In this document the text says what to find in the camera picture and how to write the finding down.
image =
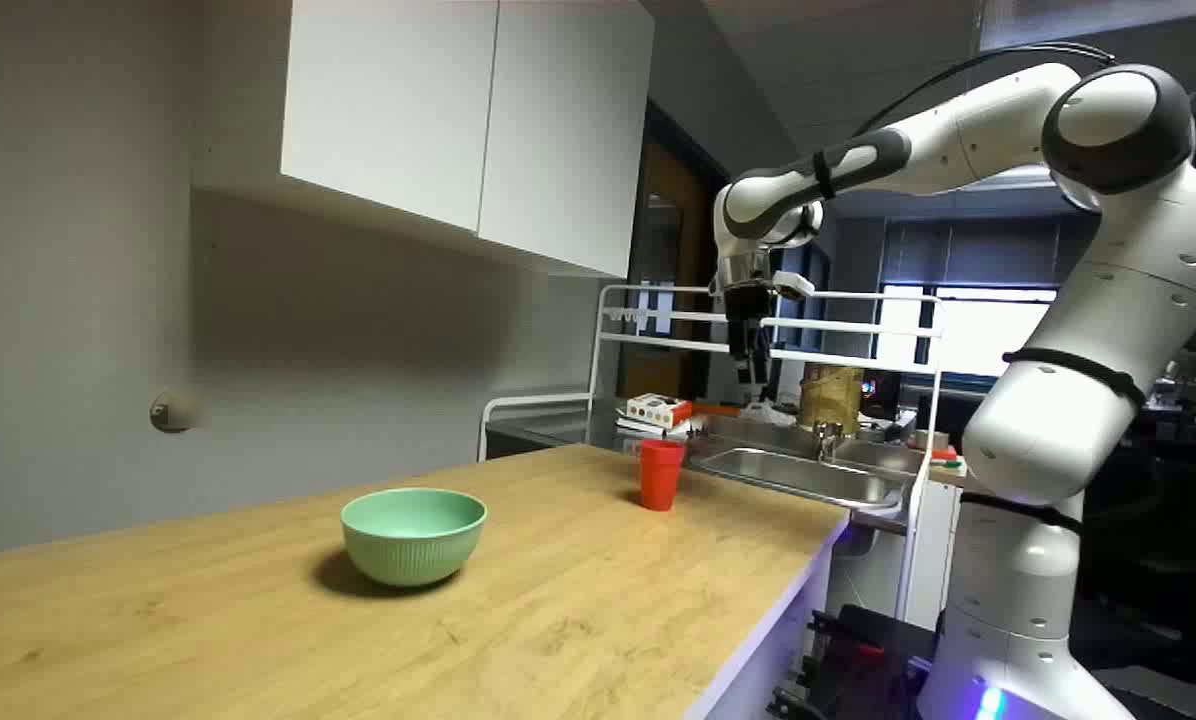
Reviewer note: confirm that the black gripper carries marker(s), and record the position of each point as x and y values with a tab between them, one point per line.
747	319

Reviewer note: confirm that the orange plastic cup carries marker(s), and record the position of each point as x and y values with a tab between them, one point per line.
660	478

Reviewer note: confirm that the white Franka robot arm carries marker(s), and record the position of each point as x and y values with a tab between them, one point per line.
1102	307

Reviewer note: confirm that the mint green bowl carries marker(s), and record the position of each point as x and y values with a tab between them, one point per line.
413	535

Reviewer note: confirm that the brown jar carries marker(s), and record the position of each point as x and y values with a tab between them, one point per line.
830	397

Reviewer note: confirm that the stainless steel sink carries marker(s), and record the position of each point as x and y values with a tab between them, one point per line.
797	478

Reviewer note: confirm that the red and white box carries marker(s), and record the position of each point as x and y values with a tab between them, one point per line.
654	410

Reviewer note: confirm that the dark wooden door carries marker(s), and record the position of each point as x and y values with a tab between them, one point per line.
669	255

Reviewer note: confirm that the white metal dish rack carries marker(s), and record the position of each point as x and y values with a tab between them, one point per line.
916	400

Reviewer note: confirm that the window with blinds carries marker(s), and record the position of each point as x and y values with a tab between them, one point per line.
977	302

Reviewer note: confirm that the black equipment under table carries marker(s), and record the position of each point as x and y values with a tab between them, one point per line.
860	660

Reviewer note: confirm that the metal sink drain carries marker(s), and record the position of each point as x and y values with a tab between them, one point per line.
172	410

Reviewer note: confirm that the white wall cabinet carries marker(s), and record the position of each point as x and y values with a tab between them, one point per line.
462	114

